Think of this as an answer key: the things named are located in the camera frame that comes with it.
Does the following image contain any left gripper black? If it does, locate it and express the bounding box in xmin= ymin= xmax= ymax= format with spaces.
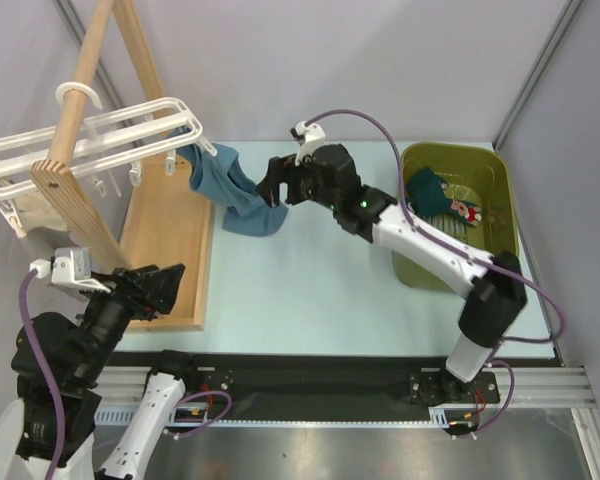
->
xmin=74 ymin=259 xmax=185 ymax=381

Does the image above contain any blue sock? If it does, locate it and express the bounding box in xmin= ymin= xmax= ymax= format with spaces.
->
xmin=176 ymin=143 xmax=288 ymax=237

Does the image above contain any dark green sock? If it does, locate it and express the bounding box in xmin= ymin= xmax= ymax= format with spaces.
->
xmin=405 ymin=168 xmax=454 ymax=218

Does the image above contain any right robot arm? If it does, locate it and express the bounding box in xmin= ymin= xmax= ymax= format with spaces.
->
xmin=258 ymin=144 xmax=527 ymax=401

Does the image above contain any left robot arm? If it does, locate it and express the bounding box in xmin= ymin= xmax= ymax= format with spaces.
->
xmin=11 ymin=260 xmax=200 ymax=479

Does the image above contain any beige grey sock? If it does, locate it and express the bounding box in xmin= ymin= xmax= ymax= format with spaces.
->
xmin=8 ymin=193 xmax=77 ymax=260

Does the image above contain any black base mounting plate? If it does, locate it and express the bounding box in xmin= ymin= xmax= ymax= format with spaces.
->
xmin=79 ymin=352 xmax=501 ymax=424

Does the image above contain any green sock with reindeer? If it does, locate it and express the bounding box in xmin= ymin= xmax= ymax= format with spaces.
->
xmin=441 ymin=183 xmax=482 ymax=228

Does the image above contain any olive green plastic basket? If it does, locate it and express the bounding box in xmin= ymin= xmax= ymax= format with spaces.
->
xmin=390 ymin=142 xmax=520 ymax=294

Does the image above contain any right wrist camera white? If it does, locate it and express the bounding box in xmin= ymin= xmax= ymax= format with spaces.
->
xmin=290 ymin=121 xmax=326 ymax=165

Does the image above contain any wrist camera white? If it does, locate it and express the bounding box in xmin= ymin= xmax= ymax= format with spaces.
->
xmin=29 ymin=247 xmax=111 ymax=293
xmin=290 ymin=121 xmax=326 ymax=165

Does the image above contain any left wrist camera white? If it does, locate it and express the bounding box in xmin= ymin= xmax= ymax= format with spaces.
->
xmin=29 ymin=247 xmax=111 ymax=293

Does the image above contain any wooden drying rack frame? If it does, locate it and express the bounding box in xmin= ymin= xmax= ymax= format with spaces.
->
xmin=30 ymin=1 xmax=213 ymax=331

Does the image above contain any aluminium rail frame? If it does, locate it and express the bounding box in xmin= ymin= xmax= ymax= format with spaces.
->
xmin=95 ymin=367 xmax=600 ymax=479

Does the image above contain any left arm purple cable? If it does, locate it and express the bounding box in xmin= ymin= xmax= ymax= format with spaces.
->
xmin=18 ymin=269 xmax=64 ymax=471

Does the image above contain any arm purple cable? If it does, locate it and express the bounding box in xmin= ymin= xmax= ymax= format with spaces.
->
xmin=307 ymin=109 xmax=567 ymax=441
xmin=18 ymin=269 xmax=64 ymax=471

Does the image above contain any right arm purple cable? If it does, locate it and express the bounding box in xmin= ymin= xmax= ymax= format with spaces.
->
xmin=307 ymin=109 xmax=567 ymax=441

